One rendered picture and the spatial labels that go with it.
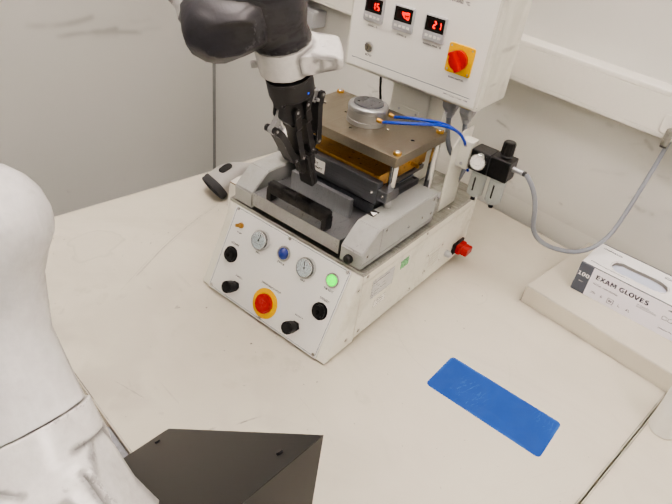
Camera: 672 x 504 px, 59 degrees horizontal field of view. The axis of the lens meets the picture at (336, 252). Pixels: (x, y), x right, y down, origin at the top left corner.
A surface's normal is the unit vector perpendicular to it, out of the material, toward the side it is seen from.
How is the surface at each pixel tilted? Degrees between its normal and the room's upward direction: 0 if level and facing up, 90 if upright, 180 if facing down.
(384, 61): 90
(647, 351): 0
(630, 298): 90
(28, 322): 71
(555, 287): 0
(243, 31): 100
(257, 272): 65
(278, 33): 117
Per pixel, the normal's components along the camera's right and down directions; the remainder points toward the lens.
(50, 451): 0.60, -0.22
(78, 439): 0.82, -0.30
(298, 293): -0.51, 0.02
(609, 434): 0.11, -0.80
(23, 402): 0.44, -0.08
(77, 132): 0.68, 0.49
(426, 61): -0.62, 0.40
